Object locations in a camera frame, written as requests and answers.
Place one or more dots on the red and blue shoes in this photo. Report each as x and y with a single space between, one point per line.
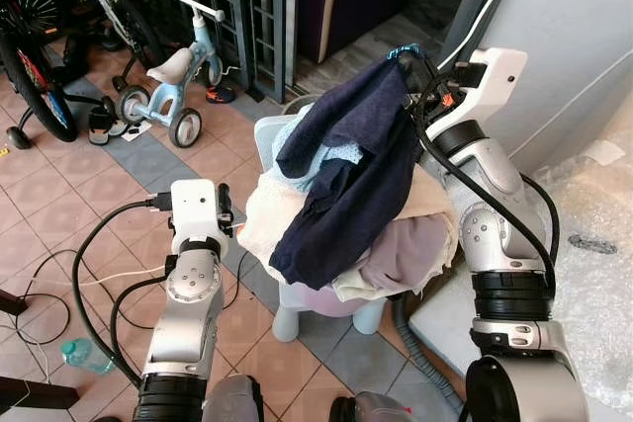
222 95

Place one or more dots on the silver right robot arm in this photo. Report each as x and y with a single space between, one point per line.
499 214

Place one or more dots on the black metal grid gate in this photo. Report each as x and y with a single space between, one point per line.
237 7

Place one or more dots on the light blue child tricycle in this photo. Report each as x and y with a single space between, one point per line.
188 71

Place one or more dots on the dark wooden furniture leg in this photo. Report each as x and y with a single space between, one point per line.
35 395

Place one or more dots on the grey left robot leg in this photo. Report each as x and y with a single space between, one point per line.
235 402

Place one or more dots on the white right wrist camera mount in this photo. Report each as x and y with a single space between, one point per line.
490 81

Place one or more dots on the pink cloth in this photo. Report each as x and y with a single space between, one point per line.
331 301

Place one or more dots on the cream white cloth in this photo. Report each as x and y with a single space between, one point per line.
265 214

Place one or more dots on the grey right robot leg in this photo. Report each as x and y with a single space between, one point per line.
381 409

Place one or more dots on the white paper tag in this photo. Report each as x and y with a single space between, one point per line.
603 152

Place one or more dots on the navy blue garment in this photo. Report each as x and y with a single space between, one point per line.
346 185

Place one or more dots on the clear bubble wrap sheet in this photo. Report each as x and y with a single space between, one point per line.
593 294

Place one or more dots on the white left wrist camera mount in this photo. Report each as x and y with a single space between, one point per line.
196 210

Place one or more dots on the beige cloth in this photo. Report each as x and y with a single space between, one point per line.
435 210

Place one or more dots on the black wheeled child bicycle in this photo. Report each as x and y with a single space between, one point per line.
45 86

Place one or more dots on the clear plastic water bottle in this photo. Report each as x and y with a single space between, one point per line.
87 355

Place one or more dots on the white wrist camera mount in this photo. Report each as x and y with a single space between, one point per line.
490 81
196 210

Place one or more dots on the grey robot leg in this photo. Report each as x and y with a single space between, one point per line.
381 409
235 402

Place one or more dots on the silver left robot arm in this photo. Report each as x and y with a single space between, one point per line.
186 318

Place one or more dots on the light blue towel cloth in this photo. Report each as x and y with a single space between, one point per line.
336 153

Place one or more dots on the mauve grey garment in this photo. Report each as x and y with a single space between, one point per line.
406 249

